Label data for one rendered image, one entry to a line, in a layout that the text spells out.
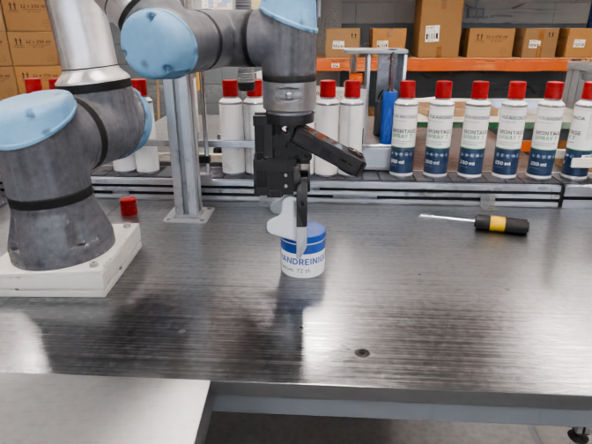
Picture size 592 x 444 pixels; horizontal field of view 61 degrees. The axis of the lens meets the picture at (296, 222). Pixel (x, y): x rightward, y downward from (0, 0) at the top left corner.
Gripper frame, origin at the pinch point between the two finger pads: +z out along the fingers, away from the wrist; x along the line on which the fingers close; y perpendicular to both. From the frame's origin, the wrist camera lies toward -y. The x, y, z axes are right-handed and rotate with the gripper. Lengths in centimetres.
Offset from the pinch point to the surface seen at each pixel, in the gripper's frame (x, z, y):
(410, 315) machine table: 13.7, 4.9, -14.5
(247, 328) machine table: 16.9, 4.9, 7.3
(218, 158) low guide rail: -41.4, -2.6, 19.7
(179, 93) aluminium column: -21.8, -19.7, 22.8
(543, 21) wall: -478, -34, -245
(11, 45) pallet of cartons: -331, -16, 222
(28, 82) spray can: -39, -20, 59
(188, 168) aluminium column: -21.8, -5.5, 22.1
